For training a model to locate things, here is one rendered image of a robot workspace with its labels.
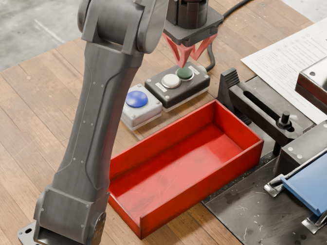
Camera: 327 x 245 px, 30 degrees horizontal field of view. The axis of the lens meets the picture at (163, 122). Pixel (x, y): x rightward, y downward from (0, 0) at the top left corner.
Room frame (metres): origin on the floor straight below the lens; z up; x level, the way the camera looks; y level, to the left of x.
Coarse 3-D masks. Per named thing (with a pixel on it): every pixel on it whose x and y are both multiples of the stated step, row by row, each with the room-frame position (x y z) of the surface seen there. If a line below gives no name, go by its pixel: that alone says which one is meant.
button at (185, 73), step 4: (180, 68) 0.85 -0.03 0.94; (184, 68) 0.85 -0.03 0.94; (188, 68) 0.85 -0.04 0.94; (180, 72) 0.83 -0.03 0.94; (184, 72) 0.83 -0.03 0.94; (188, 72) 0.83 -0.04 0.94; (192, 72) 0.84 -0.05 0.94; (180, 76) 0.82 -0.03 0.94; (184, 76) 0.82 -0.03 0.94; (188, 76) 0.82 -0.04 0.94
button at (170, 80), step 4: (164, 76) 0.82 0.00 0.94; (168, 76) 0.82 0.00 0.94; (172, 76) 0.82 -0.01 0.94; (176, 76) 0.82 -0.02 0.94; (164, 80) 0.81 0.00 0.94; (168, 80) 0.81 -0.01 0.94; (172, 80) 0.81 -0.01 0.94; (176, 80) 0.81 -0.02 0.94; (164, 84) 0.81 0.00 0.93; (168, 84) 0.80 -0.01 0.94; (172, 84) 0.80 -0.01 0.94; (176, 84) 0.80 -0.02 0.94
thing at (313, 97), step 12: (324, 60) 0.65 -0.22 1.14; (300, 72) 0.62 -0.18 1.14; (312, 72) 0.62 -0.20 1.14; (324, 72) 0.63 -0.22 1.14; (300, 84) 0.62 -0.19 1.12; (312, 84) 0.61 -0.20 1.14; (324, 84) 0.60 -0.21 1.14; (312, 96) 0.60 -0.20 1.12; (324, 96) 0.59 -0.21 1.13; (324, 108) 0.58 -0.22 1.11
